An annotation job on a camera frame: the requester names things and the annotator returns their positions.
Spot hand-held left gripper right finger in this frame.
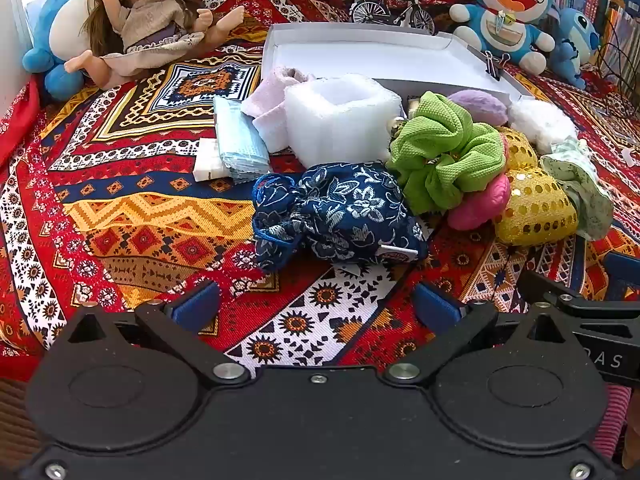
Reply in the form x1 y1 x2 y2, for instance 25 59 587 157
383 280 576 388

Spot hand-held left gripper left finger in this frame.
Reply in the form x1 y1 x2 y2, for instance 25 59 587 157
65 280 252 388

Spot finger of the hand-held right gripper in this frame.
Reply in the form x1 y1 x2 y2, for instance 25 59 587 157
520 270 601 312
605 253 640 287

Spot gold sequin bow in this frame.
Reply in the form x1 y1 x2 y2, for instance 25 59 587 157
492 127 580 247

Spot pink fabric bow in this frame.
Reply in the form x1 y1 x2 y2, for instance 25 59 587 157
447 135 512 232

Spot pale green floral scrunchie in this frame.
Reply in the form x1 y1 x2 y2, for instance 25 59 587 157
540 136 615 241

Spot navy floral drawstring pouch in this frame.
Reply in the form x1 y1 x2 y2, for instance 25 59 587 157
251 162 430 272

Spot small white pack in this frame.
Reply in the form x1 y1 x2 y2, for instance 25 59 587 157
193 137 228 182

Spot light blue face masks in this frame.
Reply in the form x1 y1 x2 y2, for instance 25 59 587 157
213 96 271 185

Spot white fluffy pompom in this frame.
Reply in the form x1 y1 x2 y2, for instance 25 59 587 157
507 99 580 153

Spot purple plush toy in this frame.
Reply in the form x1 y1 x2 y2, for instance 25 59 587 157
447 89 510 128

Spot white foam block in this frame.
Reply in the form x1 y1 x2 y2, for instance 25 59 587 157
284 73 403 168

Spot pale pink towel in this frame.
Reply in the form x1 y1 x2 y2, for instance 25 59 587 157
241 66 317 153

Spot white cardboard box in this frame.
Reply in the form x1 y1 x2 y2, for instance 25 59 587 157
261 22 536 111

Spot red patterned blanket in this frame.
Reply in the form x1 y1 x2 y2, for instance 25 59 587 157
0 0 640 396

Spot black binder clip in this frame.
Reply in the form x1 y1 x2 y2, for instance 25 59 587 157
482 52 512 81

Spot blue alien plush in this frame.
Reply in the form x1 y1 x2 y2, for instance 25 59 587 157
547 2 601 91

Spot blue cat plush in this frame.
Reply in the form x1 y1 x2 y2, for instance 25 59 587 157
449 0 557 75

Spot brown-haired baby doll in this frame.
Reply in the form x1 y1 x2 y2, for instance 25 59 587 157
64 0 247 92

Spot black model bicycle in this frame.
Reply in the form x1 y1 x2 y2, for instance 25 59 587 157
350 0 436 36

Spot blue and white plush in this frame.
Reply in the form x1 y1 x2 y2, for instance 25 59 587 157
22 0 108 102

